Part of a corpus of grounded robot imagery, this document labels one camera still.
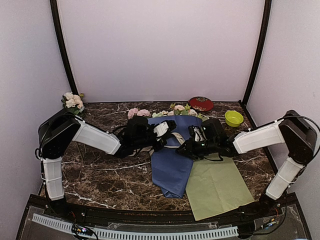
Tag black frame post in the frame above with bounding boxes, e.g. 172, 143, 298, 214
49, 0, 79, 94
241, 0, 272, 108

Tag lime green bowl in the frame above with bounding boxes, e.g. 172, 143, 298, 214
224, 110, 244, 128

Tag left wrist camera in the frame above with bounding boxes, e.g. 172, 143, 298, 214
124, 116, 149, 138

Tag white slotted cable duct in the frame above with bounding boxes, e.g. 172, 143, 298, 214
32, 213, 239, 240

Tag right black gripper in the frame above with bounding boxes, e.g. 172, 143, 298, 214
175, 137, 218, 160

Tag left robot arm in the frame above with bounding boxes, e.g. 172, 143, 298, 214
35, 110, 177, 218

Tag right black frame post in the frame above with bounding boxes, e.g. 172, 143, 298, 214
241, 0, 272, 108

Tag left black frame post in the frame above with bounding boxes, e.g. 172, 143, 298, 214
49, 0, 79, 94

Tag red decorated round plate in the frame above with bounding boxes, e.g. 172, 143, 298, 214
188, 96, 214, 112

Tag yellow-green wrapping paper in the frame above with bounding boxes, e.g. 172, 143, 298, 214
185, 157, 255, 221

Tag remaining white rose stems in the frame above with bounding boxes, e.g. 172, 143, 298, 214
61, 92, 85, 116

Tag light blue wrapping paper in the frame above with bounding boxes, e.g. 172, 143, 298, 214
148, 115, 202, 199

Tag pink rose stem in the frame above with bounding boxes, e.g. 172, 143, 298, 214
127, 107, 151, 119

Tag cream ribbon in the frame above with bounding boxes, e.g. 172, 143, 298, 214
134, 132, 187, 156

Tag cream rose stem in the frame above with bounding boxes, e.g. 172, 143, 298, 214
167, 103, 207, 119

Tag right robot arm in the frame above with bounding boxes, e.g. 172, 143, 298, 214
176, 110, 320, 217

